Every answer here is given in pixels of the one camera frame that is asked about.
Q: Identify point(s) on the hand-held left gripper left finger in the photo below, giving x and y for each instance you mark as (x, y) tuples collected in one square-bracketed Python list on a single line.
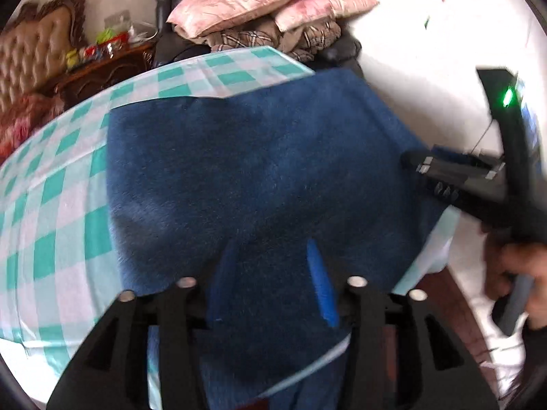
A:
[(224, 282)]

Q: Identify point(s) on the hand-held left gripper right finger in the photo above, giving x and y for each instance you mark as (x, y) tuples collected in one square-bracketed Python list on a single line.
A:
[(322, 290)]

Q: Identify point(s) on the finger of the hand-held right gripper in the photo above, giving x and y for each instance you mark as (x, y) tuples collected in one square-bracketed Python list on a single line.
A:
[(470, 192), (448, 156)]

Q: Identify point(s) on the blue towel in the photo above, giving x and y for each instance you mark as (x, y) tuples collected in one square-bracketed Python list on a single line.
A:
[(256, 158)]

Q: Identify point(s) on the person's right hand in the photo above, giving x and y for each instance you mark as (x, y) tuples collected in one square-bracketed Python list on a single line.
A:
[(498, 269)]

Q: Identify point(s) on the green white checkered tablecloth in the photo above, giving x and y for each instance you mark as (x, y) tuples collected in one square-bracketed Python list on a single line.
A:
[(55, 222)]

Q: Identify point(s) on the brown plaid blanket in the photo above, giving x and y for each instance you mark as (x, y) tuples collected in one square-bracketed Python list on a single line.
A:
[(307, 36)]

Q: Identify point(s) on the small pink pillow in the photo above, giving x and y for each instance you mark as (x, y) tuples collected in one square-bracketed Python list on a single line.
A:
[(324, 10)]

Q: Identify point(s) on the carved wooden nightstand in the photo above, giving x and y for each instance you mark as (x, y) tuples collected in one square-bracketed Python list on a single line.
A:
[(102, 68)]

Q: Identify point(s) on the red floral blanket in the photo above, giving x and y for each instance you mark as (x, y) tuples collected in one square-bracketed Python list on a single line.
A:
[(25, 115)]

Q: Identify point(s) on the large pink pillow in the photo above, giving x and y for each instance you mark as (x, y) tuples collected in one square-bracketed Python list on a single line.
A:
[(239, 0)]

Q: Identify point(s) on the red packet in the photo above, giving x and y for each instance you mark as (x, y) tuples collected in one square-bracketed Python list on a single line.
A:
[(102, 49)]

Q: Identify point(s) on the black leather armchair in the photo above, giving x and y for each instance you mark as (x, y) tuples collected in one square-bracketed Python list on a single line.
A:
[(164, 17)]

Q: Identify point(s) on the green snack packet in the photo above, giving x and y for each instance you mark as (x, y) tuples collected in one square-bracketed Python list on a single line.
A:
[(105, 35)]

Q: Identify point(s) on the brown tufted headboard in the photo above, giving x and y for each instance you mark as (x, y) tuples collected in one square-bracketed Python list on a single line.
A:
[(34, 51)]

